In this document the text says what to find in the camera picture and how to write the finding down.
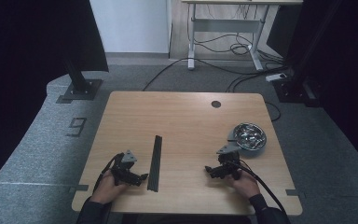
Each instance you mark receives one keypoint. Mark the person's right hand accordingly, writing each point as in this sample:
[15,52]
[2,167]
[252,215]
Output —
[245,186]

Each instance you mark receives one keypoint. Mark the shiny metal bowl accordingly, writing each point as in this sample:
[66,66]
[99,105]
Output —
[250,137]

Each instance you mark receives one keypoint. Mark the black stand with base plate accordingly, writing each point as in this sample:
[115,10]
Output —
[80,88]

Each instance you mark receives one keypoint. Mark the white frame desk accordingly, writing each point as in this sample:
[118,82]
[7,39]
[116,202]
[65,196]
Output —
[227,25]

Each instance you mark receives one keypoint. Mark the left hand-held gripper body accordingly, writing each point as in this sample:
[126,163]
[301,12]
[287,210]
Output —
[122,172]

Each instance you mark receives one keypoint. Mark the black curtain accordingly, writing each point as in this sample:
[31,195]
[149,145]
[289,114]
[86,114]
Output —
[28,62]
[354,77]

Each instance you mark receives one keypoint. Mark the pile of small metal parts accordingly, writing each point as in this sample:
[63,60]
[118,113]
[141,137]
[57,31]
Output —
[250,137]

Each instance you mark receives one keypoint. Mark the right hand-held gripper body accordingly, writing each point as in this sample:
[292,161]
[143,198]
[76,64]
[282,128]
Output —
[230,163]

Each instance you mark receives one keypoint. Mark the white power strip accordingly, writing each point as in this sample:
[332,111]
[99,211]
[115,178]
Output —
[276,77]

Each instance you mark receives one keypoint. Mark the black round table grommet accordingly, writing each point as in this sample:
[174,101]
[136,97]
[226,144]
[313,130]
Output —
[216,104]

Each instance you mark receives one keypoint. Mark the black aluminium rail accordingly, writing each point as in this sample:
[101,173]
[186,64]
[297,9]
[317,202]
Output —
[154,163]

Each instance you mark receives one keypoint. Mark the black stand with dark base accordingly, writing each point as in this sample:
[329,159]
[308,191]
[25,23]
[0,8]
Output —
[295,88]

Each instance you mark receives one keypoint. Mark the person's left hand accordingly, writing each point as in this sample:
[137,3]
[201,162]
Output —
[105,188]

